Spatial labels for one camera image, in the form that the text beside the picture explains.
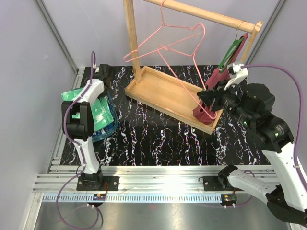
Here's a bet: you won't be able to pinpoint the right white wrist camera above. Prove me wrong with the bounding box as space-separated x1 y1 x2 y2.
224 63 248 91

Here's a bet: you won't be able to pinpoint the black marbled table mat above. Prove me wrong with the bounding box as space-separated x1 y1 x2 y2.
59 66 267 166

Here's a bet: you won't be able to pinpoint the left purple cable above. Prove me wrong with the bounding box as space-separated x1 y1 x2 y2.
55 50 104 228

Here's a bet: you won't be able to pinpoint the translucent blue plastic bin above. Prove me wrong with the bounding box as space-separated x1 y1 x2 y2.
92 92 119 142

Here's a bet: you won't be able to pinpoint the maroon garment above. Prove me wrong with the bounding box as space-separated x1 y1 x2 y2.
193 33 248 125

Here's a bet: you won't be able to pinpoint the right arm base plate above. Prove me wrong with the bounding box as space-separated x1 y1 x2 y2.
198 176 243 192

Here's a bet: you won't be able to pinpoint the green patterned trousers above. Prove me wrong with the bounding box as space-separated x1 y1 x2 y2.
61 87 114 131

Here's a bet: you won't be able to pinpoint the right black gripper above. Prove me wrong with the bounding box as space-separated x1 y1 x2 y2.
198 78 255 127

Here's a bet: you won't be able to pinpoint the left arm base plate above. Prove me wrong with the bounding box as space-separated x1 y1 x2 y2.
76 176 120 191

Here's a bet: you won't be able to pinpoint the wooden clothes rack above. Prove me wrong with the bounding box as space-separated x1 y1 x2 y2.
123 0 263 134

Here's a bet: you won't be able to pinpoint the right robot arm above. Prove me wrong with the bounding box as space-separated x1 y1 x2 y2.
197 80 307 225

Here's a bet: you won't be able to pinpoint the aluminium mounting rail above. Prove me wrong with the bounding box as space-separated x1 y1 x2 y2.
32 164 293 203

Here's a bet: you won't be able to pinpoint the blue patterned trousers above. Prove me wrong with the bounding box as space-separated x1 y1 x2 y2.
92 122 118 142

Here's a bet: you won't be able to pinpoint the green hanger with metal hook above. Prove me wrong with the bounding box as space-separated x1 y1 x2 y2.
218 20 245 73

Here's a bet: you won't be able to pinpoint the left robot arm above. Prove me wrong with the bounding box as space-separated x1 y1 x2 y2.
61 64 114 190

